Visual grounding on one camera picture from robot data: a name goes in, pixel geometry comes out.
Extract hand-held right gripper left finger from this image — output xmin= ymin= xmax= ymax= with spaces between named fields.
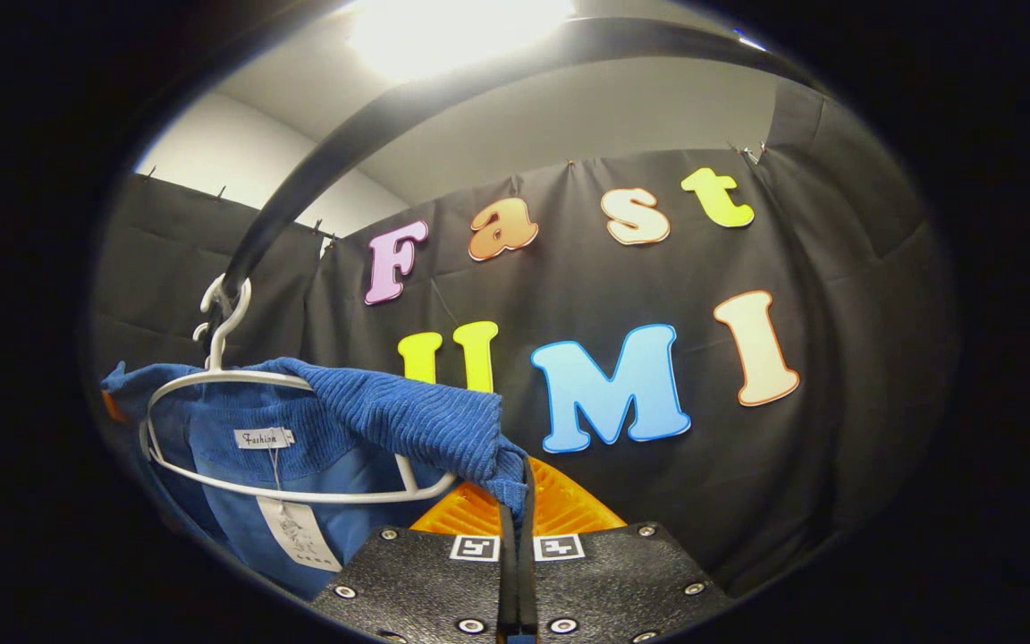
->
xmin=312 ymin=481 xmax=518 ymax=644

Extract blue corduroy jacket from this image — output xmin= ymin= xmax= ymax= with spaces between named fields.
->
xmin=101 ymin=357 xmax=530 ymax=601

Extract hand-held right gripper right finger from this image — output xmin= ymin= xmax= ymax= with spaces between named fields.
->
xmin=519 ymin=454 xmax=737 ymax=644

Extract black clothes rack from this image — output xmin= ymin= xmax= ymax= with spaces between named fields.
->
xmin=200 ymin=15 xmax=831 ymax=352

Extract large ceiling light panel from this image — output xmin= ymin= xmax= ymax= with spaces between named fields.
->
xmin=344 ymin=0 xmax=579 ymax=83

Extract paper hang tag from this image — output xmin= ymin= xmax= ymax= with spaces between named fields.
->
xmin=257 ymin=496 xmax=344 ymax=574

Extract black backdrop cloth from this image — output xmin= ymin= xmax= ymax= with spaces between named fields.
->
xmin=90 ymin=80 xmax=958 ymax=596

